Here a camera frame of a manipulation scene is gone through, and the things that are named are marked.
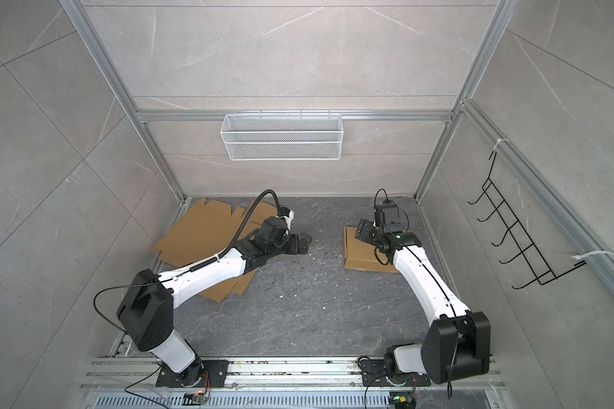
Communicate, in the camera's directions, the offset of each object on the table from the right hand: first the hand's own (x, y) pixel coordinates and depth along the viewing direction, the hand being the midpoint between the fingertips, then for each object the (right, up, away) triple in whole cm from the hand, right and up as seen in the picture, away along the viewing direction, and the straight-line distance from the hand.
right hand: (366, 227), depth 85 cm
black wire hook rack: (+37, -7, -23) cm, 44 cm away
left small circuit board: (-51, -47, -16) cm, 71 cm away
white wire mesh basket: (-32, +36, +15) cm, 50 cm away
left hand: (-22, -2, 0) cm, 22 cm away
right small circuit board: (+7, -48, -15) cm, 51 cm away
